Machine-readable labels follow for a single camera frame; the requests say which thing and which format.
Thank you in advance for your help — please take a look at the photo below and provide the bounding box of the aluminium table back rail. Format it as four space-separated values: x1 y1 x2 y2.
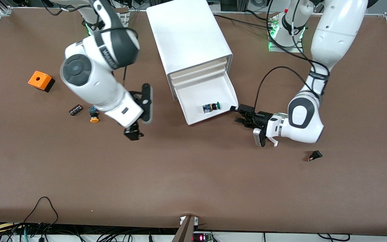
365 12 387 27

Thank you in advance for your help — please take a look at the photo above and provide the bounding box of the white drawer cabinet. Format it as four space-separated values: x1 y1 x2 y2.
146 0 233 101

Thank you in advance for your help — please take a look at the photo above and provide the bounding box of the thin white plastic drawer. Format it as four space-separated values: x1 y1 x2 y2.
172 65 228 90
171 58 228 83

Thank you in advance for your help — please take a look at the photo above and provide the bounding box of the yellow mushroom push button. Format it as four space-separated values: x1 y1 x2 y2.
89 106 100 124

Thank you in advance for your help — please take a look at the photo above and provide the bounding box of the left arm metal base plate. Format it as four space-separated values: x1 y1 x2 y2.
268 20 310 53

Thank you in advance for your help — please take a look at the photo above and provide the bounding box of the white metal post bracket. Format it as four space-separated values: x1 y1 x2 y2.
179 216 199 226

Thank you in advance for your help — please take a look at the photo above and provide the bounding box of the aluminium corner frame profile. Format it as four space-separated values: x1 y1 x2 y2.
0 0 13 16

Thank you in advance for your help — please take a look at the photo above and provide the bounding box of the looped black cable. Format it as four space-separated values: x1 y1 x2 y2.
21 196 59 236

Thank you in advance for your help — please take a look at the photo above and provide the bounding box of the green mushroom push button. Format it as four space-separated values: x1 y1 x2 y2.
202 101 221 114

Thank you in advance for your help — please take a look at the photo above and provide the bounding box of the orange button box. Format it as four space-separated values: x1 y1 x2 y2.
28 71 56 93

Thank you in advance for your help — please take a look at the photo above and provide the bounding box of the sagging black cable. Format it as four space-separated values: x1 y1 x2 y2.
317 233 350 242

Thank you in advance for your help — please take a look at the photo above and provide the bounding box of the short black base cable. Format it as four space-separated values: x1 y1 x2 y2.
244 9 274 21

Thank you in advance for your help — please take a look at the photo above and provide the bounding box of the red LED display module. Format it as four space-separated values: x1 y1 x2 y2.
192 232 213 242

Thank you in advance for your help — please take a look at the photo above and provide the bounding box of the brown camera post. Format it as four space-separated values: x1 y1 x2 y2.
171 215 196 242

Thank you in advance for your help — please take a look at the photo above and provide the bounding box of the long black base cable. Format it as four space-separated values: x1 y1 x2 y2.
213 13 274 30

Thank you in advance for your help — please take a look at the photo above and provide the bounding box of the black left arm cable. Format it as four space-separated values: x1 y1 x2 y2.
255 0 330 111

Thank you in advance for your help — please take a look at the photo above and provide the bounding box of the tall white plastic drawer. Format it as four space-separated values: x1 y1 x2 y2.
174 71 239 126

